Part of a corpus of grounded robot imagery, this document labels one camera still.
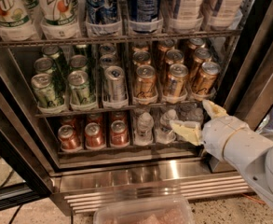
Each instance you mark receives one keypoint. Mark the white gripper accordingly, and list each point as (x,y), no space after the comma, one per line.
(218,132)

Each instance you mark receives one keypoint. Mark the orange can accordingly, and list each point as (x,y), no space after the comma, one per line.
(205,78)
(173,56)
(175,80)
(163,46)
(145,82)
(141,57)
(192,44)
(199,57)

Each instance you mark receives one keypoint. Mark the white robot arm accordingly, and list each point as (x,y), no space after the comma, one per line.
(230,139)

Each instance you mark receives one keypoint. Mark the red can front right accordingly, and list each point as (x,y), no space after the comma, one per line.
(119,133)

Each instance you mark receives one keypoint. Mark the red can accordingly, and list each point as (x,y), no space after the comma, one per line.
(94,136)
(69,139)
(119,133)

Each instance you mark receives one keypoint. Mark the stainless steel fridge cabinet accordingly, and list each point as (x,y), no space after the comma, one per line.
(86,180)

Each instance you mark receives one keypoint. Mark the silver can front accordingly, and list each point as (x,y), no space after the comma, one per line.
(115,84)

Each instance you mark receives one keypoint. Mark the silver can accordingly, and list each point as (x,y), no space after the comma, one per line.
(115,84)
(107,61)
(107,49)

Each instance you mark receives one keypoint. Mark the red can front centre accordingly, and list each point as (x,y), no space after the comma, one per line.
(94,136)

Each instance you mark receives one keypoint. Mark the silver can middle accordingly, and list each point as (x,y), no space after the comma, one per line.
(107,61)

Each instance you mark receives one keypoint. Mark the silver can back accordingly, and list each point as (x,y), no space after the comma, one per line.
(107,49)

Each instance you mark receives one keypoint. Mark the red can front left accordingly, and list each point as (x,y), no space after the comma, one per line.
(69,139)

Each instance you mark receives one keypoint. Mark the green can front left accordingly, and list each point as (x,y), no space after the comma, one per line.
(48,90)

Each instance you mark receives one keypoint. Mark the green can back left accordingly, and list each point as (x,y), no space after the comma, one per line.
(57,55)

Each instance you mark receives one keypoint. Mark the green can middle left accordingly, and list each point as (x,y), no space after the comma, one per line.
(46,65)

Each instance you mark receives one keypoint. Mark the glass fridge door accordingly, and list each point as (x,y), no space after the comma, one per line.
(23,178)

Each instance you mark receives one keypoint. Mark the water bottle right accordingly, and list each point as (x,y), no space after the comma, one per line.
(191,113)

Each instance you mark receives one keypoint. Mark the water bottle left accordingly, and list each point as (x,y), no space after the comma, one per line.
(143,130)

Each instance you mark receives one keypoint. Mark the clear plastic container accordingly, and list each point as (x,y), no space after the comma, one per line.
(170,209)

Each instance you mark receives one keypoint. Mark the white drink bottle left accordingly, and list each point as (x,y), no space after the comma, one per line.
(184,16)

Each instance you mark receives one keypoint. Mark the white drink bottle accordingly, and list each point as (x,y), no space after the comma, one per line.
(219,14)
(184,16)

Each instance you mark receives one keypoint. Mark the white drink bottle right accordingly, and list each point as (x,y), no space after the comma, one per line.
(219,14)

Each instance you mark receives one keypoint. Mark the blue pepsi bottle right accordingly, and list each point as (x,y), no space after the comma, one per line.
(144,15)

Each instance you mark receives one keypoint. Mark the blue pepsi bottle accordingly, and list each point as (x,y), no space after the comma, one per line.
(144,15)
(103,18)

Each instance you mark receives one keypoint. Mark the blue pepsi bottle left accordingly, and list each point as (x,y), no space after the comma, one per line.
(103,18)

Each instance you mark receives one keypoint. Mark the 7up bottle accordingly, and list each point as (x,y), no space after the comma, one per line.
(60,19)
(15,21)

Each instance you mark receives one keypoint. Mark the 7up bottle far left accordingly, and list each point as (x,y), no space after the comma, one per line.
(15,21)

